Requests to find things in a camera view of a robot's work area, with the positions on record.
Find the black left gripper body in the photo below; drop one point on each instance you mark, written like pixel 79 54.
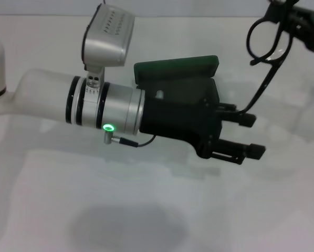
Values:
pixel 178 115

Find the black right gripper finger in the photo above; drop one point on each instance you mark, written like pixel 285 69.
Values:
pixel 276 15
pixel 285 2

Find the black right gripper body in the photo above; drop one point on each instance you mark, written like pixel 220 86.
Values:
pixel 313 29

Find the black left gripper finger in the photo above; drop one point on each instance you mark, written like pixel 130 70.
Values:
pixel 247 119
pixel 256 151

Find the green glasses case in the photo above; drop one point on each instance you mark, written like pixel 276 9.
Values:
pixel 172 68

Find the black glasses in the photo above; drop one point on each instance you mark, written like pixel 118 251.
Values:
pixel 271 74

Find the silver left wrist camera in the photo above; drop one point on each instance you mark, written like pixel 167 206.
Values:
pixel 109 39

